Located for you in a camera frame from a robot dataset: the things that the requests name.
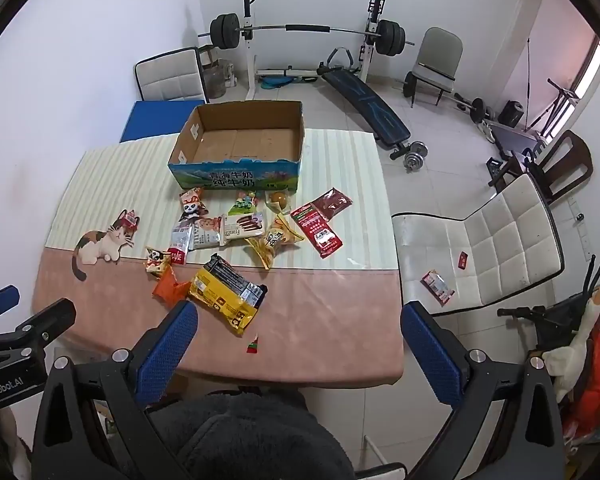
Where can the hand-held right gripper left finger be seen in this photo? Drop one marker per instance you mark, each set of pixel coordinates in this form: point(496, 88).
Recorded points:
point(170, 345)

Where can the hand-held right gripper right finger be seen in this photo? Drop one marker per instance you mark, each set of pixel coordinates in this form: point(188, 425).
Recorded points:
point(430, 355)

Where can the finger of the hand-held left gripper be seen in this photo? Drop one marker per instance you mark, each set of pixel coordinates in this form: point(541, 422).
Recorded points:
point(45, 320)
point(0, 297)

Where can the large yellow black snack packet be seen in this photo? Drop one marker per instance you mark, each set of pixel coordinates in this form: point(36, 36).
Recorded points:
point(220, 295)

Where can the small panda snack packet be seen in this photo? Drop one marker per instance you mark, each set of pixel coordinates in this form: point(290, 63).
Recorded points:
point(157, 261)

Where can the orange white snack packet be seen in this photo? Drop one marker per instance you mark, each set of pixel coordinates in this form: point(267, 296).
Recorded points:
point(207, 232)

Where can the white wafer stick packet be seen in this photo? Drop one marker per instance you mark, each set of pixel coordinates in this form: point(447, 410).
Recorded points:
point(241, 228)

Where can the panda print snack packet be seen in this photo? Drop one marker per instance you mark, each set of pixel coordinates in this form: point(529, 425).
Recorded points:
point(192, 205)

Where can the yellow chip packet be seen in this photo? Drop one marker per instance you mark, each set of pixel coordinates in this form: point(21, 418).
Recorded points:
point(272, 242)

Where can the green candy ball packet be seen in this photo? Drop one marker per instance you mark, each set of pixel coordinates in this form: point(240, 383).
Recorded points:
point(244, 204)

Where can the red green spicy strip packet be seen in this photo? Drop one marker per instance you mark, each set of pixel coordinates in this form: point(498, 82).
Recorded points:
point(316, 230)

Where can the clear bun packet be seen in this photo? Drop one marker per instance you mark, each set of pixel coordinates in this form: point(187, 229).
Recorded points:
point(277, 199)

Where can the cardboard box blue print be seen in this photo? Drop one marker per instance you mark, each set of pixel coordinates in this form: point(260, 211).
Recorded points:
point(240, 145)

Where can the small red green wrapper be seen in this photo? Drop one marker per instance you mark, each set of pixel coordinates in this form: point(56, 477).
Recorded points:
point(252, 347)

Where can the small red packet on chair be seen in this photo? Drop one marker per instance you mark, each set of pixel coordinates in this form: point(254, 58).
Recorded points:
point(464, 259)

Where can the person's dark fleece clothing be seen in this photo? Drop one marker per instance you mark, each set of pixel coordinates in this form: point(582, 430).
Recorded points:
point(250, 440)

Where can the black metal stand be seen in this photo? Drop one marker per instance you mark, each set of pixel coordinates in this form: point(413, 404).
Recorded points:
point(555, 315)

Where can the cat print tablecloth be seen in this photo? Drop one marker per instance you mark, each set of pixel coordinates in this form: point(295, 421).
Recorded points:
point(305, 310)

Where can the white goose plush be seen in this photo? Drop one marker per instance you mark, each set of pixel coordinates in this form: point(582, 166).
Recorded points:
point(570, 355)

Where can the white quilted lounge chair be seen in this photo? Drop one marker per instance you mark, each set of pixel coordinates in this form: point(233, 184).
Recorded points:
point(510, 230)

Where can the orange bag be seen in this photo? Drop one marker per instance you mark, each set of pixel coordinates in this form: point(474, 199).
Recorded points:
point(597, 375)

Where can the dark red snack packet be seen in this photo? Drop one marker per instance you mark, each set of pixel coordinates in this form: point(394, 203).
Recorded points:
point(334, 202)

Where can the chrome dumbbell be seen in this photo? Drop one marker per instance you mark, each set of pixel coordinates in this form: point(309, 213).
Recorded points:
point(412, 160)

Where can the blue mat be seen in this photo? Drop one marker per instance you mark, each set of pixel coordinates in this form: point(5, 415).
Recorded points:
point(150, 120)

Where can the black exercise equipment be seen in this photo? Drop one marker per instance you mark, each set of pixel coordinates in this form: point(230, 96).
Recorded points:
point(515, 145)

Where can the brown wooden chair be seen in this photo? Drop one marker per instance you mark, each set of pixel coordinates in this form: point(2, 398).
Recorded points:
point(575, 155)

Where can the short floor barbell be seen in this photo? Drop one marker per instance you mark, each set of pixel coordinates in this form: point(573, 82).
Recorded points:
point(476, 107)

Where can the black box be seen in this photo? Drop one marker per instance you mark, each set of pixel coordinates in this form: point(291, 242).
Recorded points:
point(512, 114)

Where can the black sit-up bench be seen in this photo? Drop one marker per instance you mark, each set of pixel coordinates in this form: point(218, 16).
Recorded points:
point(370, 105)

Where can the white quilted black-edged chair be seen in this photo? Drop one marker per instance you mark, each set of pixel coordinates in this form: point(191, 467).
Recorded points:
point(170, 77)

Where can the clear water jug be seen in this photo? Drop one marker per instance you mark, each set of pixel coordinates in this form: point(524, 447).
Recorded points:
point(214, 80)

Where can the black tripod stand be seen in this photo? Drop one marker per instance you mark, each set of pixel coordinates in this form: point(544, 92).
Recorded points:
point(555, 102)

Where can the blue balance disc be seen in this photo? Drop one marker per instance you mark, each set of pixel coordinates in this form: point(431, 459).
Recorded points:
point(280, 81)

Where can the white squat rack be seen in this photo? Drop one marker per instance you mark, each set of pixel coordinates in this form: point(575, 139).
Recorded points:
point(250, 70)

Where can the grey folding chair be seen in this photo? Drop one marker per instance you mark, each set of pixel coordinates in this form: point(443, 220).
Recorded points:
point(437, 55)

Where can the barbell with black plates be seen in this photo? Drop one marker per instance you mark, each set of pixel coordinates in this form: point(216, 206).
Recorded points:
point(305, 27)

